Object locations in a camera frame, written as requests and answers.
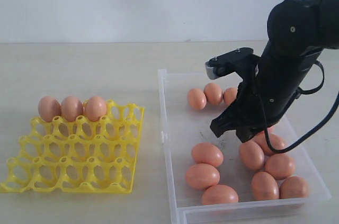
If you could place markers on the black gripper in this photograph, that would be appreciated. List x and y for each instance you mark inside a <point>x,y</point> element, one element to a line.
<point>262,101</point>

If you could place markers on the brown egg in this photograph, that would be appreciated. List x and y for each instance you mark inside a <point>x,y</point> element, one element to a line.
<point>207,153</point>
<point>264,187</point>
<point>48,108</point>
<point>229,95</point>
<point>202,176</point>
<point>71,108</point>
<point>276,141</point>
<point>294,187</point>
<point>219,194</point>
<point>95,108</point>
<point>280,166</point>
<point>213,93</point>
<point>251,155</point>
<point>196,99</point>

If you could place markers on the clear plastic container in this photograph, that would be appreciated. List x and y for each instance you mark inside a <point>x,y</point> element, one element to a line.
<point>183,127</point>

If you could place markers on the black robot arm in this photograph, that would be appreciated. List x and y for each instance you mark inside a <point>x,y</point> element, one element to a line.
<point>298,31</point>

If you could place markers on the yellow plastic egg tray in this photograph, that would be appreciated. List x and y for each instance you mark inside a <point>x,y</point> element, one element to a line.
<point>80,156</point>

